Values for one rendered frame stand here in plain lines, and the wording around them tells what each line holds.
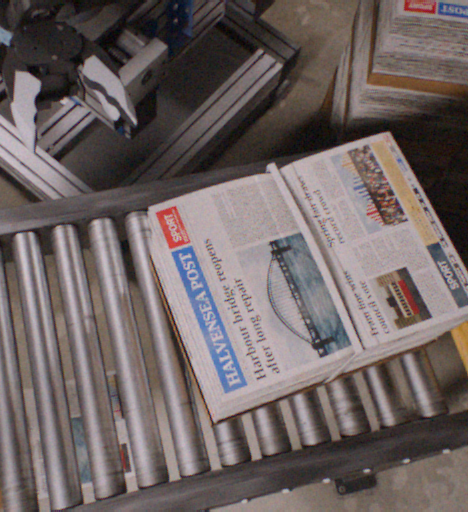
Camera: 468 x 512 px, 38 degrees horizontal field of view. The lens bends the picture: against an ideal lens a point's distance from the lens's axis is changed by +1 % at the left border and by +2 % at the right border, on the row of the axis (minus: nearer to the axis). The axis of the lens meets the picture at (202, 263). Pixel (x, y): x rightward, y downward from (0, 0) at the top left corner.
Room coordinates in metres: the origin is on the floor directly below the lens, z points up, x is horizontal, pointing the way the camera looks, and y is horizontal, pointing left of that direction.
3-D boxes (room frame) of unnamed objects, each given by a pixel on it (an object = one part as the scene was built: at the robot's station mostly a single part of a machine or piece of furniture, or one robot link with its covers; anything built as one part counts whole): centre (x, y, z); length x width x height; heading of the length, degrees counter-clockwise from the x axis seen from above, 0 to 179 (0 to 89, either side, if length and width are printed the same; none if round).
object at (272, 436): (0.35, -0.08, 0.77); 0.47 x 0.05 x 0.05; 21
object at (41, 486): (0.23, 0.26, 0.00); 0.37 x 0.28 x 0.01; 111
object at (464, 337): (0.46, -0.40, 0.81); 0.43 x 0.03 x 0.02; 21
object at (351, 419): (0.40, -0.20, 0.77); 0.47 x 0.05 x 0.05; 21
